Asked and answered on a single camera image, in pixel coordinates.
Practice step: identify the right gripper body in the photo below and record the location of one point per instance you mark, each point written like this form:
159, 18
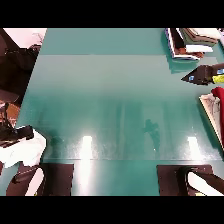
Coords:
217, 77

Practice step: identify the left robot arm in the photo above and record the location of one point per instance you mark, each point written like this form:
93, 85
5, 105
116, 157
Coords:
56, 180

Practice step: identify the brown garment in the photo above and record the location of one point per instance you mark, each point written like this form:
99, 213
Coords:
190, 53

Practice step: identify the grey-green garment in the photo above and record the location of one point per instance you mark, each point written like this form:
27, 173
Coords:
200, 38

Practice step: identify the white striped garment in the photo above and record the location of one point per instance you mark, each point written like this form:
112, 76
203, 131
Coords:
173, 50

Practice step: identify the black garment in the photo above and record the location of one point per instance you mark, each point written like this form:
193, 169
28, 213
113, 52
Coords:
178, 38

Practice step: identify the heap of clothes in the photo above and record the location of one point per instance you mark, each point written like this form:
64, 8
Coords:
15, 70

